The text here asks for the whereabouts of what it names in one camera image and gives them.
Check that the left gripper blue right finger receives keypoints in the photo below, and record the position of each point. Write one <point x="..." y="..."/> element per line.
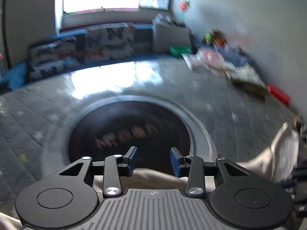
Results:
<point x="191" y="167"/>

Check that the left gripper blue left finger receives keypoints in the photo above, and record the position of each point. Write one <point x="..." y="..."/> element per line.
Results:
<point x="116" y="166"/>

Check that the folded yellowish clothes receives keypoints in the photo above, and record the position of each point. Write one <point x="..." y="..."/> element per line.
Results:
<point x="248" y="79"/>

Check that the round black table inset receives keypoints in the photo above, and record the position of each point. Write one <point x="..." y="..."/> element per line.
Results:
<point x="113" y="125"/>

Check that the red box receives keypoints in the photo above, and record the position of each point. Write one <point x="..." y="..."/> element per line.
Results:
<point x="279" y="95"/>

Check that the pink plastic bag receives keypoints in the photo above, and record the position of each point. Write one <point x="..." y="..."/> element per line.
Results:
<point x="204" y="59"/>

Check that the green bowl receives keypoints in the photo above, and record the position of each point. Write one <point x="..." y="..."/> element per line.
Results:
<point x="177" y="51"/>

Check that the clear storage box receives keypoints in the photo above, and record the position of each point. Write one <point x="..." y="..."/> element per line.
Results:
<point x="232" y="56"/>

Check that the butterfly pattern cushion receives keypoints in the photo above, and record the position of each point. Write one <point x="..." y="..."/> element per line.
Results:
<point x="109" y="42"/>
<point x="53" y="58"/>

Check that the plush toy pile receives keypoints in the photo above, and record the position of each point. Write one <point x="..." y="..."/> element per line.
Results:
<point x="215" y="37"/>

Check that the blue bench sofa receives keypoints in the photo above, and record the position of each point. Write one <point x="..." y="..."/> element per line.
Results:
<point x="142" y="46"/>

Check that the grey white pillow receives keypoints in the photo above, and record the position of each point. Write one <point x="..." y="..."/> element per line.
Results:
<point x="167" y="35"/>

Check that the orange toy flower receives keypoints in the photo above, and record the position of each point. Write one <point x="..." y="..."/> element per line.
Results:
<point x="184" y="6"/>

